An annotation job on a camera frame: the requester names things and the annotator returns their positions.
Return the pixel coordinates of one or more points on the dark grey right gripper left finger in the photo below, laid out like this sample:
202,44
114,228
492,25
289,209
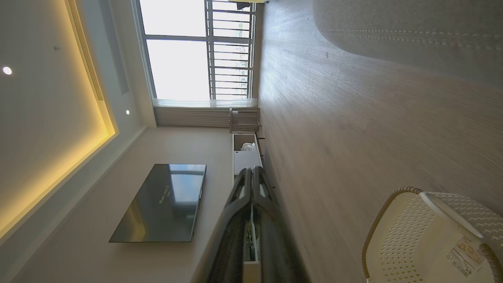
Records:
228,228

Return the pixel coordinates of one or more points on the pale wooden chair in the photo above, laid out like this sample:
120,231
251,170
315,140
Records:
243,120

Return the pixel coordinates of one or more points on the cream plastic laundry basket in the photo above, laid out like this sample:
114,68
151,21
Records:
408,243

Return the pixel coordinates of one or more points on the grey fabric sofa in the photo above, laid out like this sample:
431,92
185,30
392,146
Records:
416,39

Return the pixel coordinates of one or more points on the long linear ceiling vent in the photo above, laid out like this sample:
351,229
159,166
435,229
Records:
86,51

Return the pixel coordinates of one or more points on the metal balcony railing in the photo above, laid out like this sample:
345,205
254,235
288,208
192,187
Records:
232,51

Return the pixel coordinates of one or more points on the white plastic bag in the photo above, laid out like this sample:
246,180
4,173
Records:
248,146

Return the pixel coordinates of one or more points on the wall mounted flat television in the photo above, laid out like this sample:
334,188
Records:
165,204

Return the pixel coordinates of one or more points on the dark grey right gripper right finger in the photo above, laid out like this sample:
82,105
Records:
275,243

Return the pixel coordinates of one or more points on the long white TV cabinet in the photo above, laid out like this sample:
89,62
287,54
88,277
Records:
246,159

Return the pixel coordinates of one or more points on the sheer white curtain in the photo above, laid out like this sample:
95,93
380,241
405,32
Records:
192,114

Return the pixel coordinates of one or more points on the large glass window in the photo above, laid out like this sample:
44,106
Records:
177,67

